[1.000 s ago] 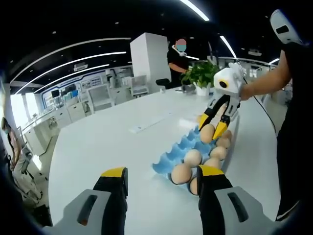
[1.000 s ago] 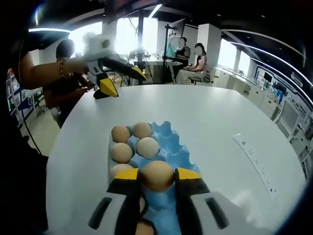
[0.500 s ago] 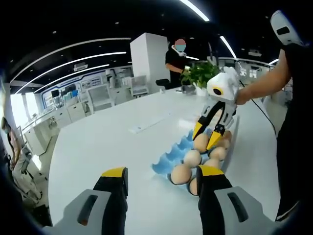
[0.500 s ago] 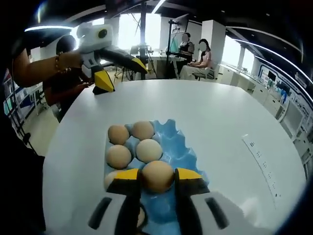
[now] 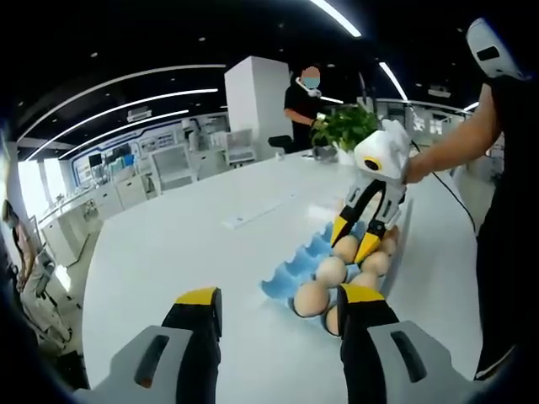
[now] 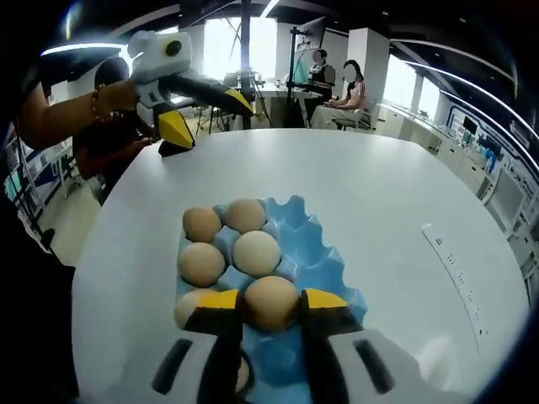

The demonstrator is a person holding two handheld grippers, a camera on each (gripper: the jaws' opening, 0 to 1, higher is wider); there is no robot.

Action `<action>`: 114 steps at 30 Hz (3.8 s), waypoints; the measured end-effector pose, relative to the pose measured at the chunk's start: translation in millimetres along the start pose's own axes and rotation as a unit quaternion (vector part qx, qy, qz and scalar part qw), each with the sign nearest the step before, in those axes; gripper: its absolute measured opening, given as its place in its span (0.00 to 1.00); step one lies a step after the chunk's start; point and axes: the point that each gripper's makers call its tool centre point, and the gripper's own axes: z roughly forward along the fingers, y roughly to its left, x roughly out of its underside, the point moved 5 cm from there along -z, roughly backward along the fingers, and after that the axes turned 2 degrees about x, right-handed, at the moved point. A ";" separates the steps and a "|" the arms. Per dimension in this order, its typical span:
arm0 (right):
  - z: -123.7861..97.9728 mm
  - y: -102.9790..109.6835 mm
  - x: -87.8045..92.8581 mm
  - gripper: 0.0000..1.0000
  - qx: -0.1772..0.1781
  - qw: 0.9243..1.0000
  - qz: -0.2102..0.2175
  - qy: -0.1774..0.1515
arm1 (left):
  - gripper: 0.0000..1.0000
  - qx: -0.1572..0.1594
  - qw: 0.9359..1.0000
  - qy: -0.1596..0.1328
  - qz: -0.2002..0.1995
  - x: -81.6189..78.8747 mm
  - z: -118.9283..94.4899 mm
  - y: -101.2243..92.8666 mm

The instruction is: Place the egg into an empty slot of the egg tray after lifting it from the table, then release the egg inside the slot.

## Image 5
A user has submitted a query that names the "white pillar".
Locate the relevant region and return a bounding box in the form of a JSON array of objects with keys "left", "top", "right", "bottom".
[{"left": 224, "top": 56, "right": 291, "bottom": 163}]

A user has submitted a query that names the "person's right hand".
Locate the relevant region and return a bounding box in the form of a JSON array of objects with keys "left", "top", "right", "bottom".
[{"left": 403, "top": 153, "right": 430, "bottom": 185}]

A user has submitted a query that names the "row of white cabinets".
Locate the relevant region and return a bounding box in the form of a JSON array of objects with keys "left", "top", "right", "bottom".
[{"left": 37, "top": 174, "right": 161, "bottom": 262}]

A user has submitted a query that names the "ceiling air conditioner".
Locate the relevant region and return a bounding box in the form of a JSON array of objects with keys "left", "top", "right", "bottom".
[{"left": 125, "top": 105, "right": 153, "bottom": 123}]

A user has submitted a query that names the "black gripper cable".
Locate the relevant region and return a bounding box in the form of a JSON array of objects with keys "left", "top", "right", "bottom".
[{"left": 429, "top": 170, "right": 479, "bottom": 237}]

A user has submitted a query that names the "long ceiling light strip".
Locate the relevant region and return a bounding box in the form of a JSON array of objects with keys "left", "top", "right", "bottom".
[{"left": 309, "top": 0, "right": 363, "bottom": 38}]

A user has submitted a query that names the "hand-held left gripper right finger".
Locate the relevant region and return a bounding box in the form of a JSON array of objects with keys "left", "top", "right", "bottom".
[{"left": 336, "top": 283, "right": 479, "bottom": 404}]

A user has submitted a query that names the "green potted plant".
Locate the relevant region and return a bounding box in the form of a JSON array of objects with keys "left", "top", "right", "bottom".
[{"left": 309, "top": 104, "right": 382, "bottom": 152}]

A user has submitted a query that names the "single brown egg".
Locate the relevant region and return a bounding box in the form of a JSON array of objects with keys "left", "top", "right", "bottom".
[{"left": 334, "top": 235, "right": 363, "bottom": 263}]

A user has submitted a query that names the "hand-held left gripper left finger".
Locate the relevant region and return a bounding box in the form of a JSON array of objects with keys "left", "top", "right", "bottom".
[{"left": 73, "top": 287, "right": 223, "bottom": 404}]

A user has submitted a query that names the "grey object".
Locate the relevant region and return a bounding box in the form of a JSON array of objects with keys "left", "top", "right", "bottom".
[{"left": 311, "top": 145, "right": 340, "bottom": 163}]

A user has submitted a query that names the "person's dark clothing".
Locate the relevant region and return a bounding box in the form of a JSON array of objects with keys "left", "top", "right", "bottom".
[{"left": 473, "top": 75, "right": 539, "bottom": 382}]

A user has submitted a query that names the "white worn device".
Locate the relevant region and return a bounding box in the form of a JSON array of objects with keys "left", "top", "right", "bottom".
[{"left": 466, "top": 17, "right": 526, "bottom": 79}]

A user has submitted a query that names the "black chair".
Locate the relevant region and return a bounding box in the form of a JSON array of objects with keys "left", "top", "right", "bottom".
[{"left": 268, "top": 134, "right": 295, "bottom": 153}]

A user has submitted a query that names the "group of brown eggs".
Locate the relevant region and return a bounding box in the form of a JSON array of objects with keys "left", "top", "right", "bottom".
[{"left": 292, "top": 229, "right": 401, "bottom": 338}]

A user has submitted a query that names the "blue egg tray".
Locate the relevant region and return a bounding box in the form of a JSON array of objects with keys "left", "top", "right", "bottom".
[{"left": 257, "top": 221, "right": 405, "bottom": 333}]

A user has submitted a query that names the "white office chair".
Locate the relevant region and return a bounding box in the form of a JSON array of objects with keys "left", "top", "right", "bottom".
[
  {"left": 149, "top": 145, "right": 197, "bottom": 194},
  {"left": 225, "top": 128, "right": 258, "bottom": 165},
  {"left": 20, "top": 247, "right": 75, "bottom": 350}
]

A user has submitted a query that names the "white table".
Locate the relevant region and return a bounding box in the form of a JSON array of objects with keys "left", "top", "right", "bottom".
[{"left": 82, "top": 146, "right": 483, "bottom": 392}]

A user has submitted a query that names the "white power strip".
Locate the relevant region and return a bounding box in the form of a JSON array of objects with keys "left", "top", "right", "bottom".
[{"left": 222, "top": 191, "right": 300, "bottom": 231}]

